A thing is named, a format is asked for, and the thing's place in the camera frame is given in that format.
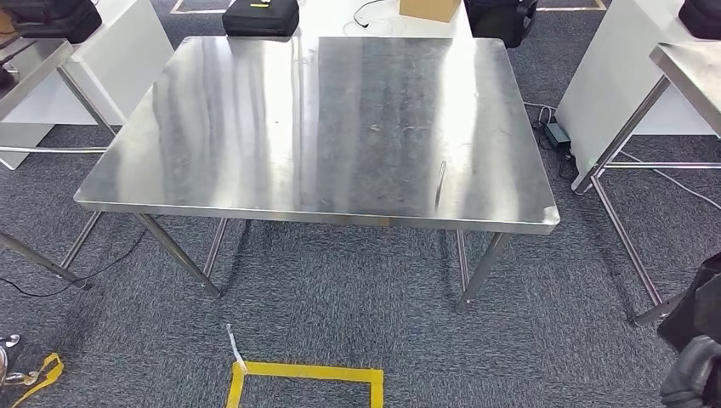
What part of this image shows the long white floor cable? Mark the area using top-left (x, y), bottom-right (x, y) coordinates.
top-left (619, 150), bottom-right (721, 213)

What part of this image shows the coiled white cable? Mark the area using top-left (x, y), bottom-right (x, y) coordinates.
top-left (524, 101), bottom-right (559, 126)

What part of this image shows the person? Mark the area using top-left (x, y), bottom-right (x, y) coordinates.
top-left (463, 0), bottom-right (519, 48)

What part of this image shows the yellow floor tape square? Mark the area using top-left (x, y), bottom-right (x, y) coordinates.
top-left (226, 360), bottom-right (385, 408)

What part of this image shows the thin black floor cable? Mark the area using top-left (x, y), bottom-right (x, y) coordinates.
top-left (0, 228), bottom-right (149, 298)

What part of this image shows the stainless steel side table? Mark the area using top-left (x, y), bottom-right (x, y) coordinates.
top-left (0, 37), bottom-right (119, 289)
top-left (571, 40), bottom-right (721, 328)

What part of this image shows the stainless steel workbench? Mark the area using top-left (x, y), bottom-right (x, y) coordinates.
top-left (73, 34), bottom-right (561, 314)

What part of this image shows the thin dark cable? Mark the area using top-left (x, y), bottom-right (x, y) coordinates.
top-left (353, 0), bottom-right (387, 28)

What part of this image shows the pale floor tape line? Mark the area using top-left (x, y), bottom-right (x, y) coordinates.
top-left (169, 0), bottom-right (230, 15)

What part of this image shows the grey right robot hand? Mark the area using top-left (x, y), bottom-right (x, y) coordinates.
top-left (660, 336), bottom-right (717, 408)

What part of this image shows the black power adapter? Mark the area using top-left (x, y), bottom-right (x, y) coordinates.
top-left (543, 122), bottom-right (571, 149)

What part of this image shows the black zip case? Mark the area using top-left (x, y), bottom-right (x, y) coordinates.
top-left (0, 0), bottom-right (104, 45)
top-left (678, 0), bottom-right (721, 41)

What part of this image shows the black case with yellow label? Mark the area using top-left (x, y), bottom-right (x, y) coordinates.
top-left (221, 0), bottom-right (301, 38)

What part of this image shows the cardboard box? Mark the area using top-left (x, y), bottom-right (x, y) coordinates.
top-left (398, 0), bottom-right (463, 24)

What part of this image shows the yellow strap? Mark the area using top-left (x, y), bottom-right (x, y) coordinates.
top-left (11, 353), bottom-right (65, 408)

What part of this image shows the white tape strip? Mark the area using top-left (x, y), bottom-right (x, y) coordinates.
top-left (226, 323), bottom-right (247, 373)

